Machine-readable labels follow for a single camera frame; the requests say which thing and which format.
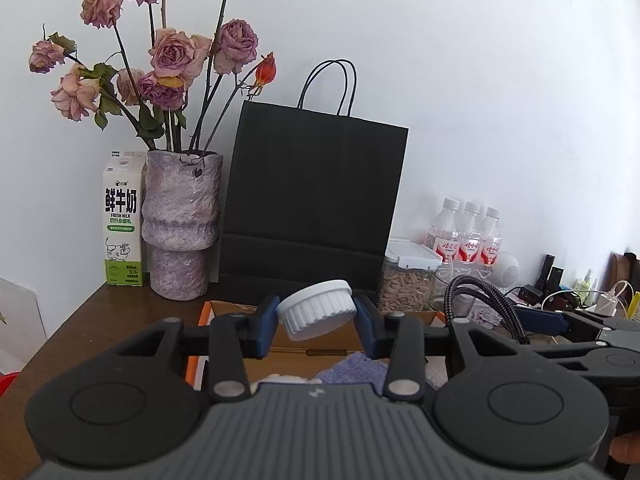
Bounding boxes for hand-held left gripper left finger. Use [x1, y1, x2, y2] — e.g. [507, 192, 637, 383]
[117, 294, 281, 402]

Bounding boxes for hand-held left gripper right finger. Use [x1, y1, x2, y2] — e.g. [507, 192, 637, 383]
[354, 294, 537, 403]

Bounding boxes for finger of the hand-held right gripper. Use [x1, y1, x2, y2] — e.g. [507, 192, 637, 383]
[515, 307, 640, 346]
[532, 342, 640, 377]

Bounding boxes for orange cardboard box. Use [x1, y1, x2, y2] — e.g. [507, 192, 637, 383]
[185, 300, 449, 392]

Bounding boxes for black braided cable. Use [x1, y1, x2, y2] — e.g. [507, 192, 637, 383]
[442, 274, 531, 346]

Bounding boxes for white ribbed jar lid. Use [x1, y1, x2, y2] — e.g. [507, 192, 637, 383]
[276, 280, 358, 342]

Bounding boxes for clear food container white lid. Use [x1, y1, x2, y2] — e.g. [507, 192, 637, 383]
[376, 238, 444, 314]

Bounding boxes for person's right hand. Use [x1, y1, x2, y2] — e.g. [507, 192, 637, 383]
[609, 434, 640, 464]

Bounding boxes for purple knit cloth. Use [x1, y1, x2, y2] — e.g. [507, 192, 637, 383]
[315, 351, 391, 396]

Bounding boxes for black cosmetic tubes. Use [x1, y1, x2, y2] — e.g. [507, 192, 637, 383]
[539, 254, 566, 291]

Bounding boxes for small clear spray bottle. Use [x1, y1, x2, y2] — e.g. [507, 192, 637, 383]
[575, 270, 599, 306]

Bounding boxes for white charger plug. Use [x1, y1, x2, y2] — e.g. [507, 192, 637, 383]
[595, 292, 621, 316]

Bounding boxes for white floral tin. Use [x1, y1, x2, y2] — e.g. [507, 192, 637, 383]
[462, 302, 511, 332]

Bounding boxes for white round speaker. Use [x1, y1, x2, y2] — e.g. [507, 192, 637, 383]
[490, 252, 520, 289]

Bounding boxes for clear glass cup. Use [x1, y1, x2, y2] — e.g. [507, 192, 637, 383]
[432, 267, 481, 311]

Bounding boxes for brown wooden furniture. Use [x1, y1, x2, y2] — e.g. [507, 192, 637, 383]
[612, 252, 640, 296]

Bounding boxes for red label water bottle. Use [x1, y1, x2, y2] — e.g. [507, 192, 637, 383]
[477, 207, 504, 267]
[455, 201, 482, 266]
[427, 198, 461, 266]

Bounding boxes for purple textured vase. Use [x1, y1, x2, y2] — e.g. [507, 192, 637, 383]
[141, 149, 225, 302]

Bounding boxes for black paper bag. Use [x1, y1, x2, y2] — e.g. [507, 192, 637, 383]
[219, 59, 410, 306]

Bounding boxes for white green milk carton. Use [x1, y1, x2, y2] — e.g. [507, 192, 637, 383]
[102, 150, 148, 288]

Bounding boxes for white paper board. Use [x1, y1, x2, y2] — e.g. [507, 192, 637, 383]
[0, 277, 44, 374]

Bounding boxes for dried pink roses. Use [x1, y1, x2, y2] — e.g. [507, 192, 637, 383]
[28, 0, 279, 154]

